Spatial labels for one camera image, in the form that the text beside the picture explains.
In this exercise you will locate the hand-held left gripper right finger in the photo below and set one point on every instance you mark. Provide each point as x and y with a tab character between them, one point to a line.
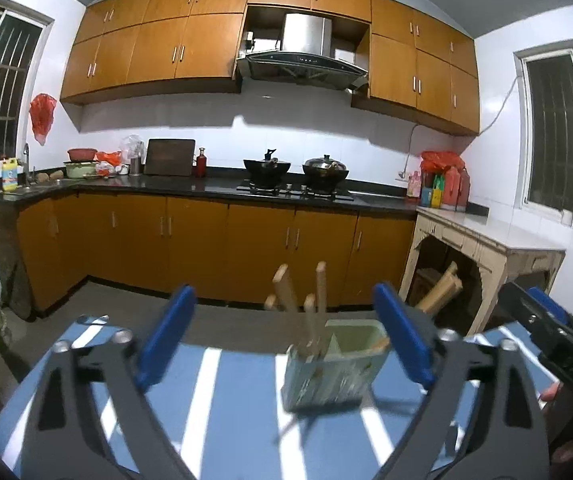
406	340

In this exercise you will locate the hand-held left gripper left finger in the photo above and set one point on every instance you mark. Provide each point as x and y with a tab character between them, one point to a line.
166	340

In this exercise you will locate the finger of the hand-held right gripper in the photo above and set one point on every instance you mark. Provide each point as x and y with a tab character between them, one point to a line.
541	302

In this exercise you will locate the green utensil holder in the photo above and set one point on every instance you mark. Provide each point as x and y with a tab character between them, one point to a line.
336	372

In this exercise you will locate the person's right hand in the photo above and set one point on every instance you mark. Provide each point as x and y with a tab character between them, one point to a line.
550	391

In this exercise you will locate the wooden stool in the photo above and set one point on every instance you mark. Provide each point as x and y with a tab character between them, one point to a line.
424	282

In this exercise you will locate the wooden stick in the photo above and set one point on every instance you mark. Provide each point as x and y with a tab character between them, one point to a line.
441	290

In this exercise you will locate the cream side table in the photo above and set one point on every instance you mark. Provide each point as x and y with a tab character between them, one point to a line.
491	232

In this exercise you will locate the blue striped tablecloth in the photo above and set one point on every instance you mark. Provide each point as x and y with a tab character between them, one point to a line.
236	410

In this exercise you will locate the wooden base cabinets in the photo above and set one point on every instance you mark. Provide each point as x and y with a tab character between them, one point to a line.
196	245

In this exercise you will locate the yellow green bottle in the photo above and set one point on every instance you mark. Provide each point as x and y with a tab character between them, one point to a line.
437	192

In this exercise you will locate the pink bottle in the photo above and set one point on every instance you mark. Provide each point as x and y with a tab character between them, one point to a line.
414	185

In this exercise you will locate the black kitchen countertop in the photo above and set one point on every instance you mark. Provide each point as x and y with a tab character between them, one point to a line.
216	187

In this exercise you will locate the red crumpled plastic bag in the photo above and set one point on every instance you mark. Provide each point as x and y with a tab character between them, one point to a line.
441	160

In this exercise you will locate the metal cup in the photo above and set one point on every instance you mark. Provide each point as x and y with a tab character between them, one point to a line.
136	166

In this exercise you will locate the dark wooden cutting board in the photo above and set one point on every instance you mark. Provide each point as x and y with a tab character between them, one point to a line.
170	157

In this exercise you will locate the black gas stove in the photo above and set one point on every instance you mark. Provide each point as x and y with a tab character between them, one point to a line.
294	192

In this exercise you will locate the black wok with lid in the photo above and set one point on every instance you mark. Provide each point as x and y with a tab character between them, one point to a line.
325	170

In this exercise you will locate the red and white plastic bag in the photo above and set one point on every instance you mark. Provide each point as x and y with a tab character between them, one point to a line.
109	160

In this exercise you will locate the green basin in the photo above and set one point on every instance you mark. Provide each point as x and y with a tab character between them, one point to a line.
81	169

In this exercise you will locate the black open wok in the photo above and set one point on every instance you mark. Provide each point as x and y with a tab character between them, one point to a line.
261	172

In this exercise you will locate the clear plastic bag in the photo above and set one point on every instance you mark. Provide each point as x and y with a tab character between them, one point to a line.
132	146

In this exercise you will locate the brown potatoes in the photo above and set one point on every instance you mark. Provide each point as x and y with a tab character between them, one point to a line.
50	176

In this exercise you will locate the red basin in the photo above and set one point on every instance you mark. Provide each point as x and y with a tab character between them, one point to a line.
82	154

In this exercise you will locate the metal faucet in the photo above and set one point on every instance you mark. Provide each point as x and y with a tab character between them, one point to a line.
27	165

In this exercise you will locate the yellow detergent bottle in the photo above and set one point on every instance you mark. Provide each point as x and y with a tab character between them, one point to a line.
10	176

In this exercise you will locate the red hanging plastic bag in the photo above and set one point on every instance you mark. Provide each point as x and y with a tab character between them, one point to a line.
42	117

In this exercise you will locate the steel range hood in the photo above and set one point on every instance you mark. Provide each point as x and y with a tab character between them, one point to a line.
306	55

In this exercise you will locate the wooden wall cabinets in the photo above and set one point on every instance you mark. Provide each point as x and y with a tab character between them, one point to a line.
176	40

